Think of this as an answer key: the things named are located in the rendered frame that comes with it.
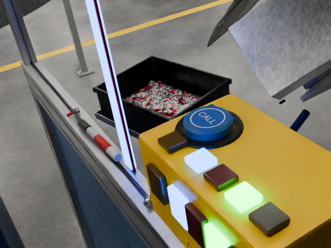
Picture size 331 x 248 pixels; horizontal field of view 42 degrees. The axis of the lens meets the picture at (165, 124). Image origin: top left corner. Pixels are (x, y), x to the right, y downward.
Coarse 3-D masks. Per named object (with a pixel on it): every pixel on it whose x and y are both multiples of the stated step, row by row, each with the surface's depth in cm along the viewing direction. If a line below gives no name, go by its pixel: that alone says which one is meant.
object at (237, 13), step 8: (240, 0) 83; (248, 0) 79; (256, 0) 76; (232, 8) 85; (240, 8) 80; (248, 8) 77; (224, 16) 88; (232, 16) 82; (240, 16) 78; (224, 24) 83; (232, 24) 79; (216, 32) 84; (224, 32) 80
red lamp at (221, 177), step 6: (216, 168) 30; (222, 168) 30; (228, 168) 30; (204, 174) 30; (210, 174) 30; (216, 174) 29; (222, 174) 29; (228, 174) 29; (234, 174) 29; (210, 180) 29; (216, 180) 29; (222, 180) 29; (228, 180) 29; (234, 180) 29; (216, 186) 29; (222, 186) 29; (228, 186) 29
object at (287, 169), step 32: (224, 96) 39; (160, 128) 36; (256, 128) 34; (288, 128) 34; (160, 160) 33; (224, 160) 31; (256, 160) 31; (288, 160) 31; (320, 160) 30; (192, 192) 30; (224, 192) 29; (288, 192) 28; (320, 192) 28; (224, 224) 27; (288, 224) 26; (320, 224) 26
